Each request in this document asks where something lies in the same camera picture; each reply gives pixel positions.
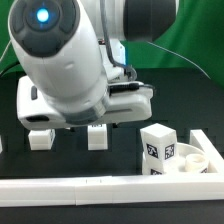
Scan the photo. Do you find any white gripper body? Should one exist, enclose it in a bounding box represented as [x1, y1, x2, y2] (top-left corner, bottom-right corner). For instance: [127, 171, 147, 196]
[17, 76, 153, 130]

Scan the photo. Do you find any thin white cable right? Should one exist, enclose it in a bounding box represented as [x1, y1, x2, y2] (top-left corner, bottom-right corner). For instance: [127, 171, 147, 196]
[146, 40, 212, 80]

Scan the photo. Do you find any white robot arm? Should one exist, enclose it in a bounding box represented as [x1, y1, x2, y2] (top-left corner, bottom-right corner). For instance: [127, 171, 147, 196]
[8, 0, 179, 130]

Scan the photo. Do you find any white L-shaped fence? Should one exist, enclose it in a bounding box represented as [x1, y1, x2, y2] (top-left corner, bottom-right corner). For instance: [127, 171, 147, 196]
[0, 129, 224, 207]

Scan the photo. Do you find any white part left edge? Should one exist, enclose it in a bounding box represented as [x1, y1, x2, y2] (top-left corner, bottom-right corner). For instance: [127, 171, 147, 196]
[0, 135, 3, 154]

